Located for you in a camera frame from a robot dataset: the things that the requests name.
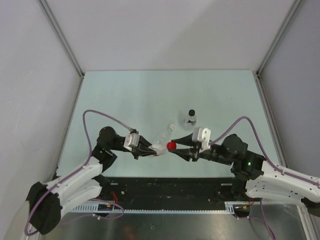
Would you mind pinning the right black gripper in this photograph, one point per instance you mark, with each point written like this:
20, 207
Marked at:
186, 153

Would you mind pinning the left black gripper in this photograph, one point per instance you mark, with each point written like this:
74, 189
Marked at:
142, 149

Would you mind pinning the red bottle cap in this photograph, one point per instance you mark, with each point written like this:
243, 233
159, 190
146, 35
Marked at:
171, 145

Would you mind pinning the clear red-label bottle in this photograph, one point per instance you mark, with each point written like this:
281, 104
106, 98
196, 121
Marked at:
159, 148

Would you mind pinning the large clear unlabeled bottle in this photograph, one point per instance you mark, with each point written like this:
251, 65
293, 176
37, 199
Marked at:
164, 136

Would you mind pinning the small clear blue-label bottle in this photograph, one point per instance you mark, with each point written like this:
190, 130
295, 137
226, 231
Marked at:
187, 122

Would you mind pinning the black bottle cap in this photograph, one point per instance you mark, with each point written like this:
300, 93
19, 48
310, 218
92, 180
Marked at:
191, 112

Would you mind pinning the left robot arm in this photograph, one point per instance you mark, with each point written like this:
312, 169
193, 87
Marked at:
49, 202

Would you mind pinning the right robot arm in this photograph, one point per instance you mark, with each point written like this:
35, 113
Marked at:
254, 176

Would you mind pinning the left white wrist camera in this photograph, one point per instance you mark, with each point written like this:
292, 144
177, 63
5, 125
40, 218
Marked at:
131, 141

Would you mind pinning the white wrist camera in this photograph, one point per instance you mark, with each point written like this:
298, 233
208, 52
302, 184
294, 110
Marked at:
202, 135
131, 141

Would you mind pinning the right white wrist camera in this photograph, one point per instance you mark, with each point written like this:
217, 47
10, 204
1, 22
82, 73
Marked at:
202, 135

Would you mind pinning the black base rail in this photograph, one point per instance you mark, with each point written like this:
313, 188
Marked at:
170, 194

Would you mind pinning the left aluminium frame post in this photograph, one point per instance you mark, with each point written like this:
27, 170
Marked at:
50, 16

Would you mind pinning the aluminium frame post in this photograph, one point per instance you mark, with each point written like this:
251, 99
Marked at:
50, 16
284, 27

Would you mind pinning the right aluminium frame post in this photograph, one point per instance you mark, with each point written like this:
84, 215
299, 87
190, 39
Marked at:
284, 27

